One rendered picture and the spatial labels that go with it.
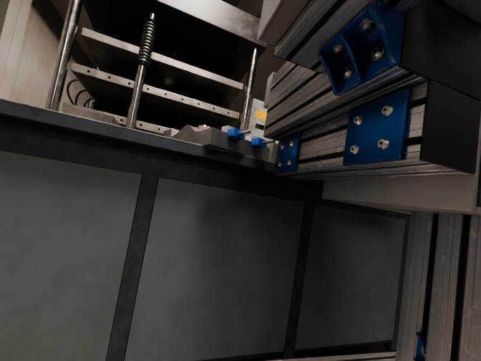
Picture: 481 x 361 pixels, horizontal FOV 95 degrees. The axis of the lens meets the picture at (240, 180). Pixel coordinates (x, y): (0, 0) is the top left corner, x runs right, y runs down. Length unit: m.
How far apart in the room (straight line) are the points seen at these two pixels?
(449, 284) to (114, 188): 0.79
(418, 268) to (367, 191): 0.17
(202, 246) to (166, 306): 0.22
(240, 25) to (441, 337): 1.90
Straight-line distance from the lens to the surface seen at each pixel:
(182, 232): 0.80
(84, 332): 0.91
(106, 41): 1.90
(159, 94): 1.71
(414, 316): 0.56
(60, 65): 1.75
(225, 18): 1.96
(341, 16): 0.33
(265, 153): 0.85
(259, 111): 1.93
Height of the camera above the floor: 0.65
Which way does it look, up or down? 4 degrees up
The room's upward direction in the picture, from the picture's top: 9 degrees clockwise
